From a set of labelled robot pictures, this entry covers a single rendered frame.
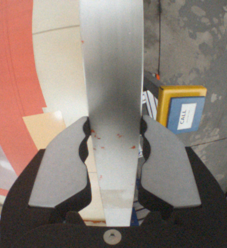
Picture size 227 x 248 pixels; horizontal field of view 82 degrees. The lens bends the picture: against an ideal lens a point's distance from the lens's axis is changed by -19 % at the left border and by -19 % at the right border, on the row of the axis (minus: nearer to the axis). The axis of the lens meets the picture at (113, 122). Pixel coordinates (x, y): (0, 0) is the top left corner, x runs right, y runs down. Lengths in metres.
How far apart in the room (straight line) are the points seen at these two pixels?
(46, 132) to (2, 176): 0.16
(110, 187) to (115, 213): 0.07
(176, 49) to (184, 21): 0.29
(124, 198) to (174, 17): 1.38
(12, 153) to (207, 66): 1.66
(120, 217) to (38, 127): 0.16
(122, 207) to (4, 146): 0.18
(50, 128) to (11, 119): 0.05
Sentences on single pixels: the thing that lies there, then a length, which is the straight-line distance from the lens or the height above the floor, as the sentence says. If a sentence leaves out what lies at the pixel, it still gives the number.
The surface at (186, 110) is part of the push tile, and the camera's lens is 0.39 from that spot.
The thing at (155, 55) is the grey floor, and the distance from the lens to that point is 1.37.
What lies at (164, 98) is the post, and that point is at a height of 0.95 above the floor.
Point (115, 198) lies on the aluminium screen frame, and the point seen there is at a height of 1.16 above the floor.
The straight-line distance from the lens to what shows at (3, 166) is 0.28.
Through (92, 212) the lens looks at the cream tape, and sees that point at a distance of 0.31.
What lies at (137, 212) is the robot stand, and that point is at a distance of 0.68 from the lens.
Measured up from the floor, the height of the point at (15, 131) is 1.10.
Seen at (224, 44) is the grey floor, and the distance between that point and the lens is 1.84.
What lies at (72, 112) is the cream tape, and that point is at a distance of 0.16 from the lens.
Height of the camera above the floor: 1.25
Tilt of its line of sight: 57 degrees down
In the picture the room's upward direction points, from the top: 165 degrees clockwise
